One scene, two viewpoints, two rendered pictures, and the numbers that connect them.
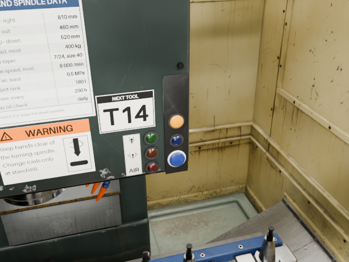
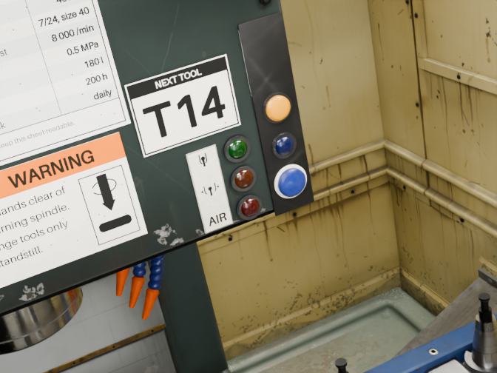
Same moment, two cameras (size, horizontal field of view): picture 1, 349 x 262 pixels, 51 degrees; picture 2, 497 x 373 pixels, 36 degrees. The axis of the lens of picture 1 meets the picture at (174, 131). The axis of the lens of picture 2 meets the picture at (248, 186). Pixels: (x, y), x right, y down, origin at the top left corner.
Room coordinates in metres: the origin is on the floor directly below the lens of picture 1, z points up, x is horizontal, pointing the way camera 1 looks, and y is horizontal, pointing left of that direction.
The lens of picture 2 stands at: (-0.09, 0.08, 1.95)
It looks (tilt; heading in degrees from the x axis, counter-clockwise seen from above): 26 degrees down; 356
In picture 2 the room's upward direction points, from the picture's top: 12 degrees counter-clockwise
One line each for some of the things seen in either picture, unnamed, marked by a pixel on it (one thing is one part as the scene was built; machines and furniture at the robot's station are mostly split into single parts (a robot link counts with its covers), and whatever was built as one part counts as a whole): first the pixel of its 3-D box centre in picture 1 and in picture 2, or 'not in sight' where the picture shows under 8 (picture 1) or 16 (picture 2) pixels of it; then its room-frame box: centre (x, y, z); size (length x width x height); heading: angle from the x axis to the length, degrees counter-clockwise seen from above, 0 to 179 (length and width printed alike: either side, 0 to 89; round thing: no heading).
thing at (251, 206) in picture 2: (152, 167); (249, 207); (0.58, 0.04, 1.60); 0.02 x 0.01 x 0.02; 105
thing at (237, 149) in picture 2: (150, 138); (237, 149); (0.58, 0.04, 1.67); 0.02 x 0.01 x 0.02; 105
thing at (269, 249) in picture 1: (268, 247); (487, 337); (0.71, -0.24, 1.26); 0.04 x 0.04 x 0.07
